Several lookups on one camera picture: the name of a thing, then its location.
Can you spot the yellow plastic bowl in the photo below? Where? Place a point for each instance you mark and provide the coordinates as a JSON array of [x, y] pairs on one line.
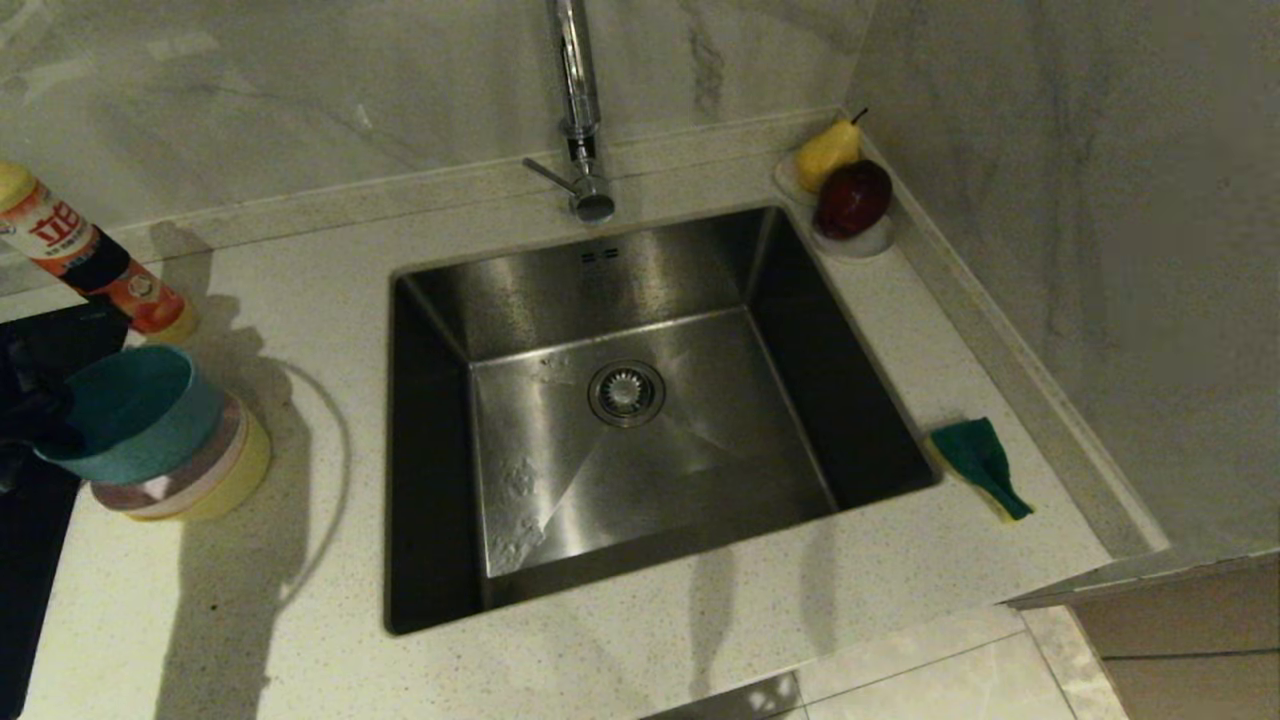
[[245, 475]]

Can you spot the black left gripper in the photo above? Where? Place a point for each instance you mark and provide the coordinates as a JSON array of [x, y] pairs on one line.
[[10, 420]]

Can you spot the dark red apple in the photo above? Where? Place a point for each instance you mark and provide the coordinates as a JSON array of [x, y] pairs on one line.
[[852, 200]]

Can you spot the chrome faucet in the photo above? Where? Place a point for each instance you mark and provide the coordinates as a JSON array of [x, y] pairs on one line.
[[578, 100]]

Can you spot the yellow green sponge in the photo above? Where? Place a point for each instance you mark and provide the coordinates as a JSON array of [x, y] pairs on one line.
[[975, 455]]

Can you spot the yellow dish soap bottle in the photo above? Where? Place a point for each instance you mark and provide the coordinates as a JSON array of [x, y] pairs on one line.
[[70, 245]]

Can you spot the stainless steel sink basin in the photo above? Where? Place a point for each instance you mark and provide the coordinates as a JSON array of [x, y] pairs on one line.
[[700, 480]]

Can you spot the yellow pear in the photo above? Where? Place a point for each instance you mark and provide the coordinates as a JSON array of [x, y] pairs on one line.
[[825, 155]]

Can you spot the black induction cooktop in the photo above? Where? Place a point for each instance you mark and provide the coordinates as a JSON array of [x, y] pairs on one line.
[[30, 600]]

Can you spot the blue plastic bowl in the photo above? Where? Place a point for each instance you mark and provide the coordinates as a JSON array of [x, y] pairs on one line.
[[140, 410]]

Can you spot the round metal drain strainer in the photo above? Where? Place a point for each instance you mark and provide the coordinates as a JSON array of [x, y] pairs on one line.
[[627, 393]]

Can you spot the pink plastic bowl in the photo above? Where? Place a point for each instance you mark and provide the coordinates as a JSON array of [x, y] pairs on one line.
[[190, 475]]

